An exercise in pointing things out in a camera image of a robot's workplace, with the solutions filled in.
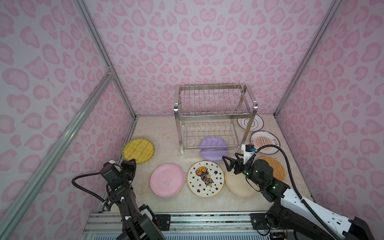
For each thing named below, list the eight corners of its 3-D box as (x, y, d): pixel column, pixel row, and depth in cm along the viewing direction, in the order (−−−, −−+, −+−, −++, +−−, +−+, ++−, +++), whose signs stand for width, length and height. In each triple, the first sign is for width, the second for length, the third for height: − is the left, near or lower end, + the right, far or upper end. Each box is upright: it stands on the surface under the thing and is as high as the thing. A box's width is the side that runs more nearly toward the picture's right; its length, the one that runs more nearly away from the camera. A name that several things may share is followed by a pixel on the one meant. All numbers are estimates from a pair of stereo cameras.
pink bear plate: (148, 197, 83) (146, 195, 81) (154, 164, 96) (153, 162, 94) (183, 197, 83) (182, 195, 81) (185, 164, 96) (184, 162, 93)
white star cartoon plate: (187, 196, 83) (186, 195, 82) (188, 162, 96) (188, 161, 95) (226, 196, 83) (226, 195, 81) (222, 162, 96) (222, 160, 95)
